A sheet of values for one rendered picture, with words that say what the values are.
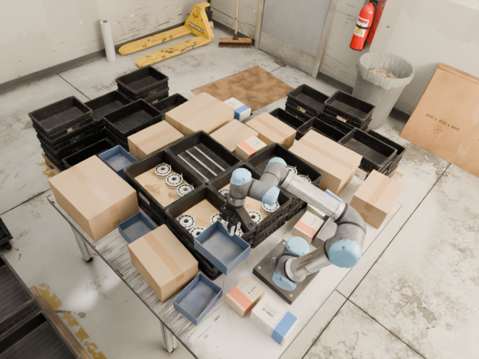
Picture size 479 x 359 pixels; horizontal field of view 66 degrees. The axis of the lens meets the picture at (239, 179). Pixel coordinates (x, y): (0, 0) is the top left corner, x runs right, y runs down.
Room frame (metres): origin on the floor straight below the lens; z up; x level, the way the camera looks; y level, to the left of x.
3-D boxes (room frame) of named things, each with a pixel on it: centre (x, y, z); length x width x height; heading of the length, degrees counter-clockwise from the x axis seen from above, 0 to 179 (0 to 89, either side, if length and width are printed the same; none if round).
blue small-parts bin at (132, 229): (1.18, 0.52, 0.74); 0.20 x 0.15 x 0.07; 50
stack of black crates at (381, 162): (2.39, -1.00, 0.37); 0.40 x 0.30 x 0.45; 53
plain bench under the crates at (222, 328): (1.53, 0.03, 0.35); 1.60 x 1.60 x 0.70; 53
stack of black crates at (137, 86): (2.97, 1.01, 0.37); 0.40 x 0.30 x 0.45; 143
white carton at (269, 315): (0.78, -0.25, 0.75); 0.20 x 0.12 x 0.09; 55
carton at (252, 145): (1.83, -0.05, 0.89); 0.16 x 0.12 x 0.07; 137
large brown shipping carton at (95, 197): (1.35, 0.82, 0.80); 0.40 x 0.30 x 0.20; 53
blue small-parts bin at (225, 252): (0.92, 0.04, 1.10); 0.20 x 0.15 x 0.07; 53
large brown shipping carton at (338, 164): (1.87, -0.54, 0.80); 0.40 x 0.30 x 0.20; 57
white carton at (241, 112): (2.43, 0.10, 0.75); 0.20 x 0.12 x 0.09; 52
